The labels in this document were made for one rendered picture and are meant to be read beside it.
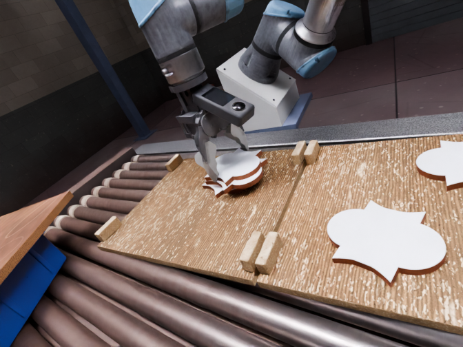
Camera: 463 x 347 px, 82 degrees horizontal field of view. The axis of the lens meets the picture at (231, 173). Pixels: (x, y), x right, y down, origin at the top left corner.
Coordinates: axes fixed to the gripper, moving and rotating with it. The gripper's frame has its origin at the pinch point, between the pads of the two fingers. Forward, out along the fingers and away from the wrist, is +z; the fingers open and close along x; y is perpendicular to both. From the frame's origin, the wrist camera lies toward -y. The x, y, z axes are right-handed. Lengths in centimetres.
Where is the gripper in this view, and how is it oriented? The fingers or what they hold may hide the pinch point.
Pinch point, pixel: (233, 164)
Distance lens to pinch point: 59.1
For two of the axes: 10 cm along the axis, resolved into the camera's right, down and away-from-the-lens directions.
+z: 3.7, 7.9, 4.9
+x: -6.6, 5.9, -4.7
